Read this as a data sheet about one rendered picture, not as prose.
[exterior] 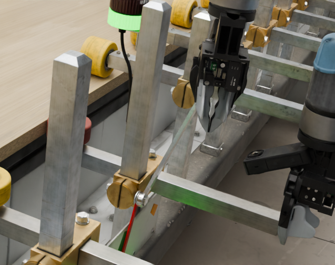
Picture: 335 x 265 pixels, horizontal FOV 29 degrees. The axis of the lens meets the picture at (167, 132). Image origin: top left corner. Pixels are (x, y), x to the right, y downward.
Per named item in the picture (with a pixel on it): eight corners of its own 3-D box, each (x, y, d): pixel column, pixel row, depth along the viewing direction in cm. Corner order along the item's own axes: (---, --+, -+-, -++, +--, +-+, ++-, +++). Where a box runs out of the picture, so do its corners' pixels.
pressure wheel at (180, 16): (197, -7, 182) (186, 13, 178) (198, 14, 189) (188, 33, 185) (178, -11, 184) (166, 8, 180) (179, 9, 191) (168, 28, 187)
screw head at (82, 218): (91, 220, 99) (92, 213, 99) (84, 226, 97) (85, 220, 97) (79, 215, 100) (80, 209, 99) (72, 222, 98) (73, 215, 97)
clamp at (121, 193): (162, 181, 122) (166, 156, 120) (131, 214, 111) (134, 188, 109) (135, 171, 124) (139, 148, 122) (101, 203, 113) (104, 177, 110)
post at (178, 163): (178, 222, 146) (217, 12, 125) (172, 230, 143) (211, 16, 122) (163, 217, 147) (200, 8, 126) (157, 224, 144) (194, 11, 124)
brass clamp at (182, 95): (218, 92, 139) (222, 70, 137) (195, 113, 128) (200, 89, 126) (191, 84, 141) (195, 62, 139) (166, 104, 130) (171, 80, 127)
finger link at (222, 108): (208, 144, 104) (219, 90, 100) (207, 128, 109) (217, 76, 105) (227, 146, 104) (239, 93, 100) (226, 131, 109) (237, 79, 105)
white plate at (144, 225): (156, 232, 128) (164, 187, 124) (91, 308, 106) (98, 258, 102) (153, 231, 129) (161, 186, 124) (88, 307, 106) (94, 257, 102)
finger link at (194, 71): (185, 101, 105) (194, 49, 102) (185, 97, 107) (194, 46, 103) (214, 105, 105) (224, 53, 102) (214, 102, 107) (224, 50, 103)
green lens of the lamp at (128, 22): (151, 24, 105) (153, 11, 104) (135, 32, 100) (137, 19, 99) (118, 15, 107) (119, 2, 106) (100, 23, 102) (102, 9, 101)
